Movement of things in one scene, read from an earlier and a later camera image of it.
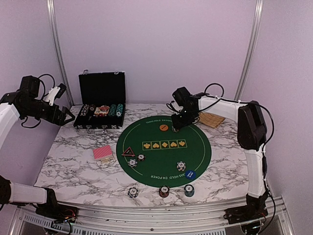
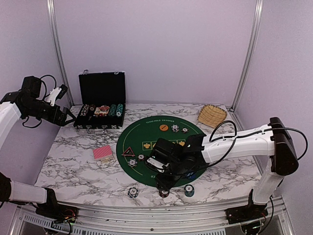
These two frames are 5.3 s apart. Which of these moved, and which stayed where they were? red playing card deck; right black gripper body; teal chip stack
Moved: right black gripper body
Stayed: red playing card deck; teal chip stack
